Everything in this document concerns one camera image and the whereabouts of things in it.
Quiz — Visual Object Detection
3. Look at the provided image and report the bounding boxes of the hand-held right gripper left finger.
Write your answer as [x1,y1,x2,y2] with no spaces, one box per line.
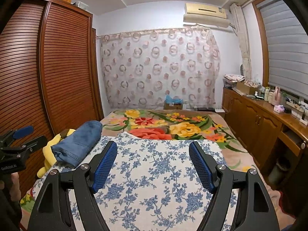
[28,140,118,231]

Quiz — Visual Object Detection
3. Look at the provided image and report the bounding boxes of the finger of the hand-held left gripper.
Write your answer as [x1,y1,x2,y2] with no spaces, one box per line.
[14,136,47,154]
[0,125,34,147]

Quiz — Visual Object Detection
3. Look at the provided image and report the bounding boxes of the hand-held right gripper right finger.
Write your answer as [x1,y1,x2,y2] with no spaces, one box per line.
[188,141,277,231]

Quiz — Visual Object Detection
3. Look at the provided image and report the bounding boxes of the blue denim pants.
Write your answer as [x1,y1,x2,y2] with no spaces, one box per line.
[52,121,103,167]

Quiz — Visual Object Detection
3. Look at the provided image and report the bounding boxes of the person's left hand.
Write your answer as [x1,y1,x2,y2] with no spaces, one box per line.
[5,172,22,198]

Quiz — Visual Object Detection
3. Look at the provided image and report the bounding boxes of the yellow plush toy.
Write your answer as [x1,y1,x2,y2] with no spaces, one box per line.
[36,129,77,179]

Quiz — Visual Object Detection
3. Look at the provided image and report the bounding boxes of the white blue-flowered quilt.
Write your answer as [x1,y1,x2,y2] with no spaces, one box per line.
[31,132,239,231]

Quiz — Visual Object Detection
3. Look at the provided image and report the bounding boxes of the floral blanket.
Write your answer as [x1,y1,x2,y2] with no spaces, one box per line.
[19,109,258,212]

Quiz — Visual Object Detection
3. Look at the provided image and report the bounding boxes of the wooden sideboard cabinet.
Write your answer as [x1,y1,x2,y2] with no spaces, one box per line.
[222,87,308,174]

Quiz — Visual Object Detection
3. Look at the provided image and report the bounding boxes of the small cardboard box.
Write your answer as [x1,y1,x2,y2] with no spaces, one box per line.
[164,101,183,110]

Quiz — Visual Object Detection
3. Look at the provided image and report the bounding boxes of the blue plastic bag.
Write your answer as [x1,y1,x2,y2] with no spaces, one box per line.
[166,95,183,104]

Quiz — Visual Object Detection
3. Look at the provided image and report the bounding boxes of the grey trash bin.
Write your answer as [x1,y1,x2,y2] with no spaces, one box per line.
[268,159,288,186]

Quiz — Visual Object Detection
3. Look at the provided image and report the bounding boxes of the wooden louvered wardrobe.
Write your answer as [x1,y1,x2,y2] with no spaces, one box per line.
[0,0,104,198]

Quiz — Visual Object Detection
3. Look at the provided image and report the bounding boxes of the open cardboard box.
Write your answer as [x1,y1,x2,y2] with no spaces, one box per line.
[237,79,259,95]

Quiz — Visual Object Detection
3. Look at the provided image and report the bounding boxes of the stack of folded cloths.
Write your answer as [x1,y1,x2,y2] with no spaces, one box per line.
[223,74,245,88]

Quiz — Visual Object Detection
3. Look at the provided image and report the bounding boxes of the pink bottle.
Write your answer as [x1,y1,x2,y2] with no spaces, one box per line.
[272,86,281,105]

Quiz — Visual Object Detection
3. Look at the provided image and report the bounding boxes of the white power strip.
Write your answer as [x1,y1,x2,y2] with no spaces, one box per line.
[291,106,308,126]

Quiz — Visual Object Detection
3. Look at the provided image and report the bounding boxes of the cream window curtain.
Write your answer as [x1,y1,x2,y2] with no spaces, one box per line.
[230,3,253,80]

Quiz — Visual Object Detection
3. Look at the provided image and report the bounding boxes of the grey window blind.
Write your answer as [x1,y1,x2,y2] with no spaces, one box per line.
[256,0,308,95]

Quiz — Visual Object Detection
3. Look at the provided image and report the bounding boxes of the cream air conditioner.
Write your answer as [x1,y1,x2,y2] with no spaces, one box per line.
[183,3,231,30]

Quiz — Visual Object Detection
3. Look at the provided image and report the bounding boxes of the ring-patterned sheer curtain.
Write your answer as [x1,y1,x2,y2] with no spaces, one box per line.
[97,28,221,110]

